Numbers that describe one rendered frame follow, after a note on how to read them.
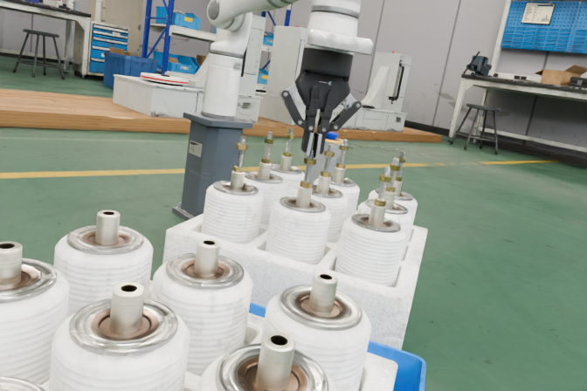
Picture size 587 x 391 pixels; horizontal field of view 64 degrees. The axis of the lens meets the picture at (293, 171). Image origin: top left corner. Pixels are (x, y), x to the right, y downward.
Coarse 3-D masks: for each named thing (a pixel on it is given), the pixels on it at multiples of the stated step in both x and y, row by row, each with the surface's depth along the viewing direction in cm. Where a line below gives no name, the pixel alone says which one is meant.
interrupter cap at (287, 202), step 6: (282, 198) 75; (288, 198) 76; (294, 198) 77; (282, 204) 73; (288, 204) 73; (294, 204) 74; (312, 204) 76; (318, 204) 75; (300, 210) 71; (306, 210) 71; (312, 210) 71; (318, 210) 72; (324, 210) 73
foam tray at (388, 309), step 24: (168, 240) 75; (192, 240) 73; (216, 240) 73; (264, 240) 77; (240, 264) 71; (264, 264) 70; (288, 264) 69; (312, 264) 70; (408, 264) 76; (264, 288) 70; (336, 288) 66; (360, 288) 65; (384, 288) 66; (408, 288) 67; (384, 312) 65; (408, 312) 64; (384, 336) 65
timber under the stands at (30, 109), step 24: (0, 96) 258; (24, 96) 273; (48, 96) 290; (72, 96) 309; (0, 120) 217; (24, 120) 224; (48, 120) 231; (72, 120) 238; (96, 120) 246; (120, 120) 255; (144, 120) 265; (168, 120) 275; (264, 120) 353
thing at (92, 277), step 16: (64, 240) 48; (144, 240) 51; (64, 256) 45; (80, 256) 45; (96, 256) 45; (112, 256) 46; (128, 256) 47; (144, 256) 48; (64, 272) 45; (80, 272) 45; (96, 272) 45; (112, 272) 45; (128, 272) 47; (144, 272) 49; (80, 288) 45; (96, 288) 45; (112, 288) 46; (144, 288) 49; (80, 304) 45
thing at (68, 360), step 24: (72, 360) 31; (96, 360) 30; (120, 360) 31; (144, 360) 31; (168, 360) 32; (72, 384) 31; (96, 384) 30; (120, 384) 30; (144, 384) 31; (168, 384) 33
